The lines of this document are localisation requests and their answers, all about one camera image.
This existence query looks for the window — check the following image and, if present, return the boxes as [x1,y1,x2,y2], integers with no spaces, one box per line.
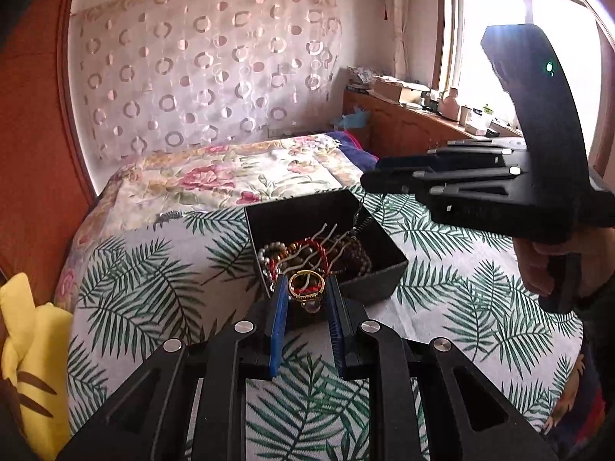
[438,0,614,181]

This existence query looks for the navy blue blanket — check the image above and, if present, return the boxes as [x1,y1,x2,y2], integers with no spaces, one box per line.
[327,130,378,172]

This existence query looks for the person's right hand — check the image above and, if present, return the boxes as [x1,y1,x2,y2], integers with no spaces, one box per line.
[513,228,614,297]

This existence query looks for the cardboard box on cabinet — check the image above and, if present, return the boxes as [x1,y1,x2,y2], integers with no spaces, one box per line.
[372,77,429,103]

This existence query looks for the circle pattern lace curtain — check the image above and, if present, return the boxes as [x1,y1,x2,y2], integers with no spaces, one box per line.
[70,0,343,163]

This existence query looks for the palm leaf print cloth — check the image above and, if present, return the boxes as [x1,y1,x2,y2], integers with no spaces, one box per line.
[60,192,583,460]

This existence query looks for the silver chain necklace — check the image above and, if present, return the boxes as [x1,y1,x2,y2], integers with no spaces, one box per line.
[282,215,376,275]

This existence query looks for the pink ceramic jar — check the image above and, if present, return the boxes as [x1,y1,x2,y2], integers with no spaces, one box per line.
[438,88,461,122]

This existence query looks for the floral quilt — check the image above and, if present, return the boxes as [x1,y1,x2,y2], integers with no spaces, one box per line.
[53,133,364,311]

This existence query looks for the gold ring with beads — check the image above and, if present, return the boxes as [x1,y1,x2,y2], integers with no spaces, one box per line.
[286,268,329,315]

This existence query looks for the black cardboard jewelry box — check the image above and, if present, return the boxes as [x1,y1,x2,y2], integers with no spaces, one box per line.
[245,189,409,306]

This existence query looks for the brown wooden bead bracelet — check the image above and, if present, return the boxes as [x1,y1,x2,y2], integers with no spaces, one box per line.
[330,236,373,278]

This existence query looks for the yellow plush toy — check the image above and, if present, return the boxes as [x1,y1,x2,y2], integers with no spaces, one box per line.
[1,273,73,460]

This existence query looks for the red woven bracelet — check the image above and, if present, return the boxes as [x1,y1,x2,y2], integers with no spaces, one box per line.
[268,237,333,294]

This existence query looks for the wooden cabinet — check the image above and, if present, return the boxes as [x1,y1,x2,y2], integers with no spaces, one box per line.
[341,90,520,159]

